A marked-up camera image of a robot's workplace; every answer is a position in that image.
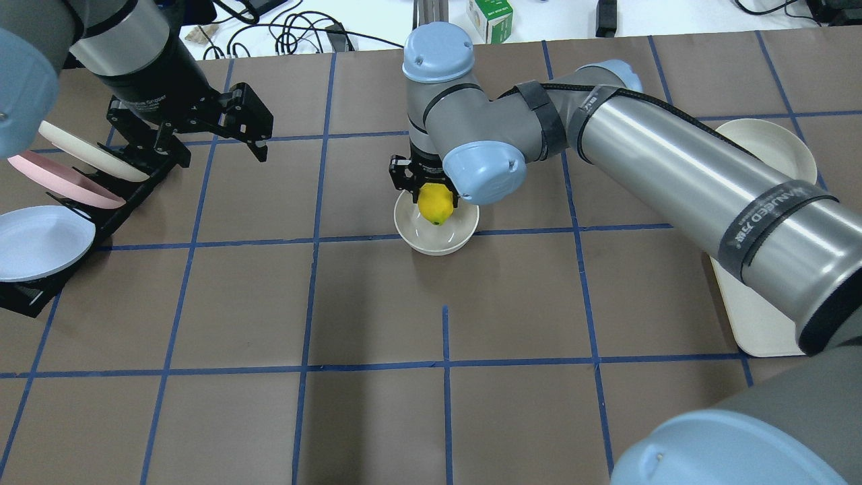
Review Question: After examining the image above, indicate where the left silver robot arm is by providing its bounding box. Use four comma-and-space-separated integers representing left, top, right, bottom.
2, 1, 274, 162

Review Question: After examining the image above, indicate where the cream plate in rack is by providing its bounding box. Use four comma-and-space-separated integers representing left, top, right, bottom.
38, 121, 149, 183

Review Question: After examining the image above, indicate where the yellow lemon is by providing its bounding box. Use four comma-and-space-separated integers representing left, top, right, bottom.
416, 182, 455, 225

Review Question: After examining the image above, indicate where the small cream round plate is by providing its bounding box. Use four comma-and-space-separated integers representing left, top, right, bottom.
715, 119, 818, 184

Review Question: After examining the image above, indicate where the black power adapter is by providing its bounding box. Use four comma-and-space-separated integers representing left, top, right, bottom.
239, 0, 290, 18

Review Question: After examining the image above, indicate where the aluminium frame post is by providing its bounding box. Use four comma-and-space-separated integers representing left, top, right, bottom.
411, 0, 449, 30

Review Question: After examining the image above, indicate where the light blue plate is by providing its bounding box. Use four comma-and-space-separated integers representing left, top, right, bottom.
1, 205, 96, 283

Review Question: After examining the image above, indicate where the pink plate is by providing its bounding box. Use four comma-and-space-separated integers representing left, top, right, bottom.
8, 151, 127, 209

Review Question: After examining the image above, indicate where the white ceramic bowl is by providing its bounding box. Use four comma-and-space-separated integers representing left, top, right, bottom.
393, 191, 480, 257

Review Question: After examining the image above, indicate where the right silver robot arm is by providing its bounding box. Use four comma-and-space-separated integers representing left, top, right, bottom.
390, 22, 861, 484

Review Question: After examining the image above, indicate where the green white carton box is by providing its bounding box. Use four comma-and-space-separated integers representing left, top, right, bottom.
466, 1, 515, 44

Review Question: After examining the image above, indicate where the black dish rack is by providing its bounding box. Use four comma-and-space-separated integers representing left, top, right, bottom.
1, 98, 190, 317

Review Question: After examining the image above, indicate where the white rectangular tray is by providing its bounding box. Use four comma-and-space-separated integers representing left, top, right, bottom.
708, 257, 804, 357

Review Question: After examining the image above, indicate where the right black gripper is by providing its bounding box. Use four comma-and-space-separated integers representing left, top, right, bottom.
388, 152, 461, 208

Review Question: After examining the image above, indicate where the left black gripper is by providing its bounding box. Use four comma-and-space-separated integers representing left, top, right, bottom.
108, 82, 274, 168

